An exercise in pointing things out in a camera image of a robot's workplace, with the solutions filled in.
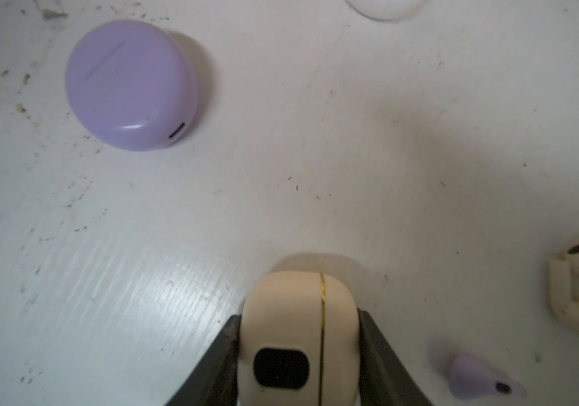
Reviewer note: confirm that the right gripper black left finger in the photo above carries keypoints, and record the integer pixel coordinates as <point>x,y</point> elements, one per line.
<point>213,382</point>

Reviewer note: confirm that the purple round earbud case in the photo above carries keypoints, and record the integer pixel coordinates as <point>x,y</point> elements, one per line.
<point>132,86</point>

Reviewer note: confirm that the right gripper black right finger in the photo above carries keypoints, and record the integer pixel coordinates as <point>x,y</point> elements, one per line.
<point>383,378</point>

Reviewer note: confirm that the white round earbud case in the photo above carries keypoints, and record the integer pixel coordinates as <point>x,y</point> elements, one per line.
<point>387,10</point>

